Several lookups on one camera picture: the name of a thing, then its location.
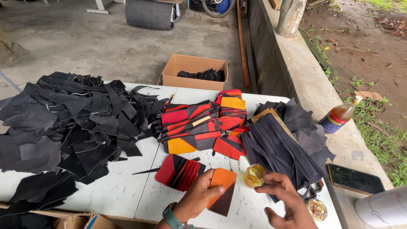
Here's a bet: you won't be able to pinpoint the blue barrel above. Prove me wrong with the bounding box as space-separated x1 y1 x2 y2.
216 0 231 14

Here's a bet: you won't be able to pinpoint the roll of grey felt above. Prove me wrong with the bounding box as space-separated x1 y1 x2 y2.
125 0 176 31

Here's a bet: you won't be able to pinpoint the person's left hand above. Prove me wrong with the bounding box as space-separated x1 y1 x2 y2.
173 169 226 225

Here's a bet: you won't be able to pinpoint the grey tree trunk post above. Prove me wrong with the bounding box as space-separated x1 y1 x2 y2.
276 0 308 39

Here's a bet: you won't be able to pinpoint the black smartphone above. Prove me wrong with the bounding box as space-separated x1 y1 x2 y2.
327 163 386 196

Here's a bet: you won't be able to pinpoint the orange and brown leather piece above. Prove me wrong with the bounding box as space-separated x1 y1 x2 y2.
207 168 238 217

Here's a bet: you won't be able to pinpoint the scissors with brown handle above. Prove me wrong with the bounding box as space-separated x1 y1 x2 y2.
300 179 325 200

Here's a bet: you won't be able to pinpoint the stack of red orange leather pieces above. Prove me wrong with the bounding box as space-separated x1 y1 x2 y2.
214 89 249 131

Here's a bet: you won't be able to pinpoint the orange pipe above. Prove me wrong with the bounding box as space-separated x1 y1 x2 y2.
236 0 252 90

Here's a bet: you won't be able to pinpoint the wooden ruler board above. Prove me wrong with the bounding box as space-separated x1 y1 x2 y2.
251 108 298 142

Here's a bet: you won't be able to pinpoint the white plastic container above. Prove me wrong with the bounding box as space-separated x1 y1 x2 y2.
354 185 407 228

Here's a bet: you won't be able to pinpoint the round tin lid with glue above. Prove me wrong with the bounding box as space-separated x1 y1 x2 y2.
305 198 328 222

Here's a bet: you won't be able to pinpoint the glass jar of yellow glue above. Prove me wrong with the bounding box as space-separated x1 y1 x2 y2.
244 164 266 188

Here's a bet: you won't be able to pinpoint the black leather pieces in carton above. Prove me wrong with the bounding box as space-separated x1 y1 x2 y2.
177 68 226 82

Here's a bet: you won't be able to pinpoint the red leather piece with black stripe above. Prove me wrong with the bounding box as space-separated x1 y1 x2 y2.
212 126 250 161

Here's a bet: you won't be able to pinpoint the person's right hand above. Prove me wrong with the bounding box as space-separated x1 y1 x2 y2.
254 172 319 229

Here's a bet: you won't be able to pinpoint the flat cardboard scrap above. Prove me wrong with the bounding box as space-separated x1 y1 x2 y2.
354 90 384 102

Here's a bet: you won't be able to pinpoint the torn cardboard box with blue edge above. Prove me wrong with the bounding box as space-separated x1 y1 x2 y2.
52 211 123 229

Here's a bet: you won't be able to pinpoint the dark metal bar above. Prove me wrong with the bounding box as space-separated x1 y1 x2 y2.
246 44 259 94

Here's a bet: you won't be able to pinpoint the stack of red black leather panels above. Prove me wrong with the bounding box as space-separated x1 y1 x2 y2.
157 100 223 155

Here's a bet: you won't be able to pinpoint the plastic bottle of amber liquid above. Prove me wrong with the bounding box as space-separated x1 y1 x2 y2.
319 95 363 134

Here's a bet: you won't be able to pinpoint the teal wrist watch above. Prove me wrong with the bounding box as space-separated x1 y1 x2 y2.
162 202 195 229

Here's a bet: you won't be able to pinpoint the white metal table leg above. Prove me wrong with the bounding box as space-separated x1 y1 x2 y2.
86 0 110 15

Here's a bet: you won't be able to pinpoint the bicycle wheel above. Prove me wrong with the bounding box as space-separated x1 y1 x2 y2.
202 0 236 18

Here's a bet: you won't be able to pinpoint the thin black leather strip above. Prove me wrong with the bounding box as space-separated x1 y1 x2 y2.
132 167 160 176

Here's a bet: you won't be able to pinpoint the open cardboard box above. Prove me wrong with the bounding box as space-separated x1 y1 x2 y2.
157 53 229 92

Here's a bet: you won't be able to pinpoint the pile of dark grey leather sheets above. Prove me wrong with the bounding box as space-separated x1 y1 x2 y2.
253 98 336 166

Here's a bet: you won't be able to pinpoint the bundle of black leather strips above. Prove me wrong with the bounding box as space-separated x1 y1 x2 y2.
240 113 329 204

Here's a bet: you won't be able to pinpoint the pile of black leather scraps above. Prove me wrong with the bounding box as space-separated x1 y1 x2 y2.
0 71 172 217

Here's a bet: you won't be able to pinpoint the fanned red and black leather pieces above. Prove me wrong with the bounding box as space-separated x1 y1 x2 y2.
155 154 207 193

